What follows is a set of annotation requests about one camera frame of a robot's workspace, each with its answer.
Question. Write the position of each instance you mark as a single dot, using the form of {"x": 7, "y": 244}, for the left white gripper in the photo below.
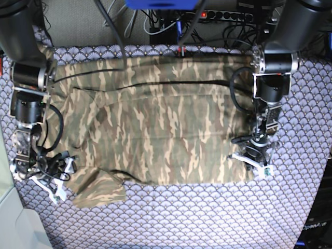
{"x": 256, "y": 156}

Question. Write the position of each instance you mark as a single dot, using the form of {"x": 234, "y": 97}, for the patterned blue tablecloth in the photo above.
{"x": 261, "y": 213}

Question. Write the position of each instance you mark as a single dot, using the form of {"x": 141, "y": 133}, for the camouflage T-shirt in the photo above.
{"x": 162, "y": 121}

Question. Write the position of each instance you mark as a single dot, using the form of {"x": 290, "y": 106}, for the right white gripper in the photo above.
{"x": 52, "y": 174}

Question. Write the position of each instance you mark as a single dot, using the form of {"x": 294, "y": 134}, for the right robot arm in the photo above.
{"x": 32, "y": 74}

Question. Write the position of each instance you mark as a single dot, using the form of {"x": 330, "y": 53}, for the black box under table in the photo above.
{"x": 168, "y": 37}

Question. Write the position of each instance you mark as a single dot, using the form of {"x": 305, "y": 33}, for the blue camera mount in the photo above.
{"x": 162, "y": 4}

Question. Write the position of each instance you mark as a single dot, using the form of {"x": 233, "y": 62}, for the black OpenArm case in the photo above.
{"x": 316, "y": 232}

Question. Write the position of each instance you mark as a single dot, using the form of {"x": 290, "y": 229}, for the red black table clamp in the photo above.
{"x": 181, "y": 51}

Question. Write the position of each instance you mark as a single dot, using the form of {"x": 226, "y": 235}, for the white plastic bin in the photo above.
{"x": 20, "y": 227}

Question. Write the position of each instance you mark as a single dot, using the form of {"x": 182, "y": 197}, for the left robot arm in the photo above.
{"x": 274, "y": 59}

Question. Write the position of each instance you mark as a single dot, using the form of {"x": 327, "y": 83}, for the black power strip red switch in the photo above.
{"x": 234, "y": 16}

